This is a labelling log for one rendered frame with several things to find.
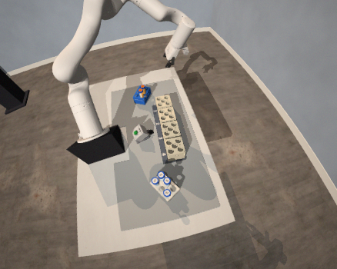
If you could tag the blue tube rack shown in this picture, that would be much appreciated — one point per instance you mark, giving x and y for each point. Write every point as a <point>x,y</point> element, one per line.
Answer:
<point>139,100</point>

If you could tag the beige bucket adapter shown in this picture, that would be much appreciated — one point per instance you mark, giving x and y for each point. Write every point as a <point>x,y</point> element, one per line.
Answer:
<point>166,115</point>
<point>174,148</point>
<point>170,130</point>
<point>166,99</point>

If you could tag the beige tube rack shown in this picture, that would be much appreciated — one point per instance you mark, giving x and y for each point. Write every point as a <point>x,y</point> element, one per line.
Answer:
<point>172,187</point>

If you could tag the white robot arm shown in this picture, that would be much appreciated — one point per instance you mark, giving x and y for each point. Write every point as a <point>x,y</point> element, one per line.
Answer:
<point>67,68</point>

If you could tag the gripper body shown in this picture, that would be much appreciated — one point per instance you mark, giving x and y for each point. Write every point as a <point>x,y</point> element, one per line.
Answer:
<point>171,51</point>

